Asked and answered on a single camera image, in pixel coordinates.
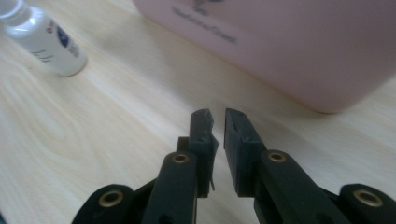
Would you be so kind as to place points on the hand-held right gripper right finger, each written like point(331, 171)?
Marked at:
point(274, 186)

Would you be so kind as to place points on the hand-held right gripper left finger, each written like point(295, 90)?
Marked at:
point(174, 186)

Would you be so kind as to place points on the pink storage box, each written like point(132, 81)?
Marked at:
point(280, 46)

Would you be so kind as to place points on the white medicine bottle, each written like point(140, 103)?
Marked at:
point(40, 37)

